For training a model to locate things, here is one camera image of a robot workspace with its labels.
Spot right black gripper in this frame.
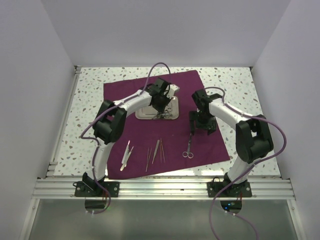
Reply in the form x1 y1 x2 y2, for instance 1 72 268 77
189 109 217 135

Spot steel surgical scissors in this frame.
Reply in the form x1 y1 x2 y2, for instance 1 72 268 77
182 133 194 159
153 107 173 119

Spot thin pointed tweezers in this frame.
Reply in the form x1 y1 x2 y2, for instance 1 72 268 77
160 138 166 163

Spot purple surgical cloth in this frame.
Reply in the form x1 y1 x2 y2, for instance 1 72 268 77
107 70 230 180

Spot steel tweezers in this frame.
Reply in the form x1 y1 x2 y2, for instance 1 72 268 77
151 139 160 164

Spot thin fine tweezers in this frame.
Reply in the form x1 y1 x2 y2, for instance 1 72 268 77
145 148 152 172

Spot steel scalpel handle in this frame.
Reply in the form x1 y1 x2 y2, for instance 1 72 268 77
120 147 134 172
121 140 130 165

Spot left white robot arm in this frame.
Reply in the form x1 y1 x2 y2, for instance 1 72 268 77
80 78 180 197

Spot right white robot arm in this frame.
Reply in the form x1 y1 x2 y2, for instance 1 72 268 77
189 89 274 197

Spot steel instrument tray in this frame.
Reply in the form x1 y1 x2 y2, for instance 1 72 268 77
135 96 179 120

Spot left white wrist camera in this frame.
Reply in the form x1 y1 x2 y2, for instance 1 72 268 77
166 84 180 98

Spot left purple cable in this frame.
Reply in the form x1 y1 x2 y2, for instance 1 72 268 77
79 61 172 215

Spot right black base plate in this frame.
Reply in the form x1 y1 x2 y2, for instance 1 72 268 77
206 177 253 198

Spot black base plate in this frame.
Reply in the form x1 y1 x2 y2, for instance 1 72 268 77
72 173 120 198
206 177 253 198

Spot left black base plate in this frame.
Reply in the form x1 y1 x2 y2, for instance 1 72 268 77
72 173 120 198

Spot aluminium mounting rail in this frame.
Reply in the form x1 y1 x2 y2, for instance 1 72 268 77
31 176 296 200

